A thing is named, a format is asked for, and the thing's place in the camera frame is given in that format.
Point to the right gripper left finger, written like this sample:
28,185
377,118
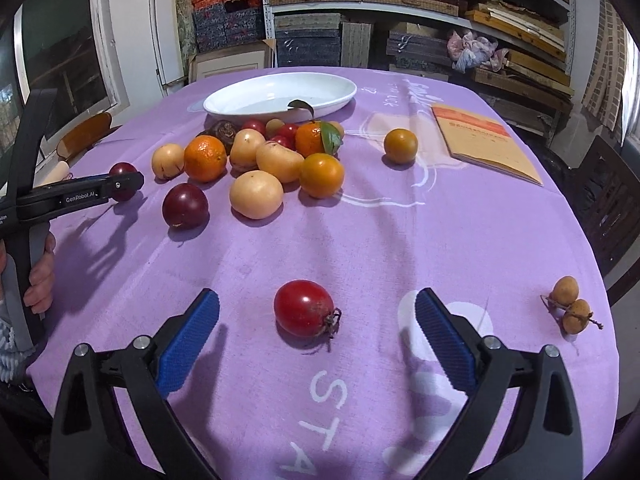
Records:
89,436

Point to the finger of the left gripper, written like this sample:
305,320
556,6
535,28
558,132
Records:
54,200

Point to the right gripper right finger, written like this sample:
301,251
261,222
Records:
543,439

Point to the dark red plum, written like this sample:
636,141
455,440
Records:
185,207
123,168

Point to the brown longan front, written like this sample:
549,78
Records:
577,316

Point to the brown longan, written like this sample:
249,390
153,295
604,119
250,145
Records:
577,316
564,292

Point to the brown longan back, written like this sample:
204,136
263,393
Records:
564,292

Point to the orange mandarin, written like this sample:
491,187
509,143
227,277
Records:
205,159

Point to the dark passion fruit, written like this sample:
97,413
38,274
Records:
225,132

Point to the pale yellow round fruit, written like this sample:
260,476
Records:
256,195

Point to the large pepino melon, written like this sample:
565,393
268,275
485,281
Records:
281,162

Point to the red cherry tomato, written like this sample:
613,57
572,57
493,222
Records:
304,309

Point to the leafy mandarin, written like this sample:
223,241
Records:
316,136

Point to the orange fruit apart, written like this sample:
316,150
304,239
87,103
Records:
401,146

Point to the yellow-orange round fruit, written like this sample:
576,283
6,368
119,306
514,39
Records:
321,176

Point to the person's left hand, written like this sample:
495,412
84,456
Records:
39,296

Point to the wooden chair left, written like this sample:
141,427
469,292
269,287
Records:
84,136

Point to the grey knitted sleeve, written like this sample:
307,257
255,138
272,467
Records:
10,329

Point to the framed picture cardboard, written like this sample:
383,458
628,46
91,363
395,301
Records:
254,56

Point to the white oval plate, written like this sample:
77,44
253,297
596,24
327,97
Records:
291,97

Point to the dark wooden chair right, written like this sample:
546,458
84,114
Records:
603,192

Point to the purple tablecloth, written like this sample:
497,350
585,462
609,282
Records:
370,402

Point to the orange paper notebook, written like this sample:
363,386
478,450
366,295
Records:
484,142

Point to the pink cloth bundle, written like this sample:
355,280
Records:
469,51

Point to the metal storage shelf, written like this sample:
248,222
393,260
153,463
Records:
412,35

